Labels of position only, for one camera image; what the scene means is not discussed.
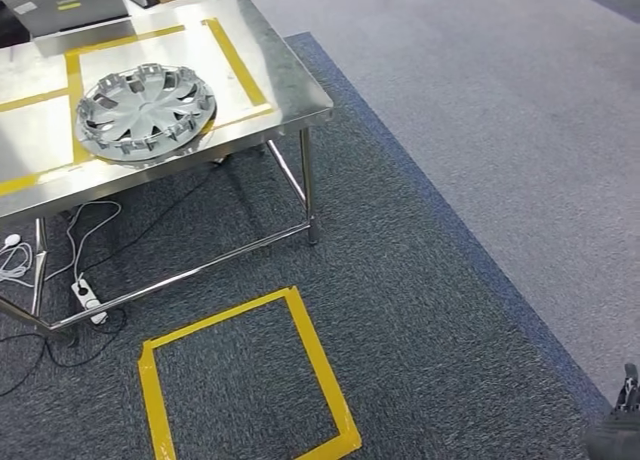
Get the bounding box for black floor cable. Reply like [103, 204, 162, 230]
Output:
[0, 168, 218, 400]

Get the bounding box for white power strip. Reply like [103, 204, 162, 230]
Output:
[70, 278, 109, 326]

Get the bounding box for small yellow tape rectangle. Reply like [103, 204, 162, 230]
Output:
[0, 87, 96, 200]

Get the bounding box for white charger adapter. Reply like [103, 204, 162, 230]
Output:
[0, 233, 35, 289]

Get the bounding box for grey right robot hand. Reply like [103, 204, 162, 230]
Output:
[585, 362, 640, 460]

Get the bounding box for white power cable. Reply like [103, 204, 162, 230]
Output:
[44, 200, 123, 285]

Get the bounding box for yellow floor tape square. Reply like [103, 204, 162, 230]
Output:
[137, 285, 363, 460]

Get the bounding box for silver plastic wheel hubcap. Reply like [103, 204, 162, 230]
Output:
[75, 62, 217, 163]

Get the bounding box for stainless steel workbench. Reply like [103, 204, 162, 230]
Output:
[0, 0, 335, 342]

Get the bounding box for grey laptop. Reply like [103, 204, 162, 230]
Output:
[0, 0, 132, 40]

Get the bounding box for large yellow tape rectangle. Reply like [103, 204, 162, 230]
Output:
[63, 17, 275, 167]

